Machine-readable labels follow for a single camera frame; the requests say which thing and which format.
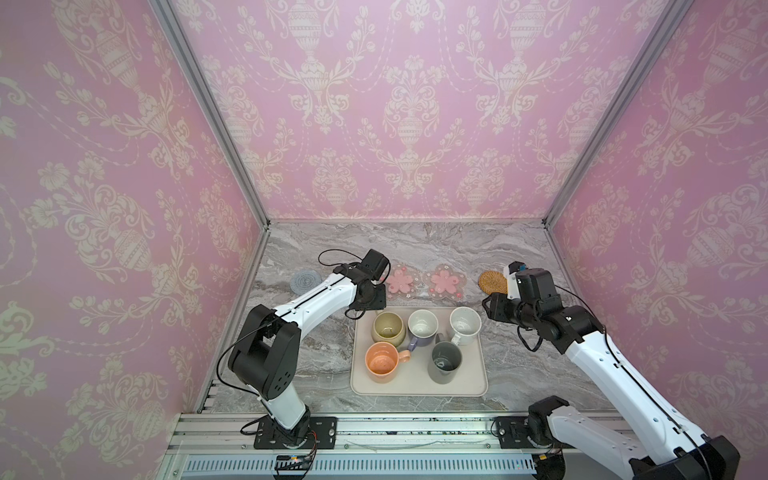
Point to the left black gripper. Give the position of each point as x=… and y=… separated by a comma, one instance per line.
x=381, y=303

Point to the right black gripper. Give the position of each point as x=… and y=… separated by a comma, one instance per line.
x=501, y=309

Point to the rattan woven round coaster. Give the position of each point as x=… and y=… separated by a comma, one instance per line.
x=491, y=282

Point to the yellow-green mug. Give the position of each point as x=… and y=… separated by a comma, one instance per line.
x=388, y=327

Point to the pink flower coaster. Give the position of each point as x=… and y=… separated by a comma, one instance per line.
x=403, y=282
x=446, y=283

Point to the orange pink mug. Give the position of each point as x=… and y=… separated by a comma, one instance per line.
x=382, y=360

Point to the blue woven round coaster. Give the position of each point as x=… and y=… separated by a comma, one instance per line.
x=304, y=281

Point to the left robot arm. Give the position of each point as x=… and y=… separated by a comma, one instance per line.
x=265, y=356

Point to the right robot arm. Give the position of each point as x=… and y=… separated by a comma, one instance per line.
x=666, y=445

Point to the lavender white mug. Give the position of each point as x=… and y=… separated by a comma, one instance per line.
x=421, y=329

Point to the beige serving tray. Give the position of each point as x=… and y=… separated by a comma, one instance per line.
x=412, y=378

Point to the grey mug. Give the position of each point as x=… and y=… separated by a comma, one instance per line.
x=446, y=359

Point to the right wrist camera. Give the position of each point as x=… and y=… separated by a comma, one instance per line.
x=537, y=289

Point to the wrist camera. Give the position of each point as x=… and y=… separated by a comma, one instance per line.
x=537, y=289
x=376, y=265

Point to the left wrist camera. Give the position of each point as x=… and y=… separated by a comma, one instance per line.
x=376, y=265

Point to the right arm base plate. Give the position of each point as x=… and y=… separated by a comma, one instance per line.
x=523, y=432

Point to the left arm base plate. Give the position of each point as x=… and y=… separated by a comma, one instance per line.
x=311, y=432

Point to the right aluminium corner post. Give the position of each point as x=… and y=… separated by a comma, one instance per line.
x=666, y=25

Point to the aluminium corner post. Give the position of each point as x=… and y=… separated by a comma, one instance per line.
x=666, y=25
x=194, y=74

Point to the left aluminium corner post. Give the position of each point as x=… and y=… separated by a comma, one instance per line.
x=194, y=74

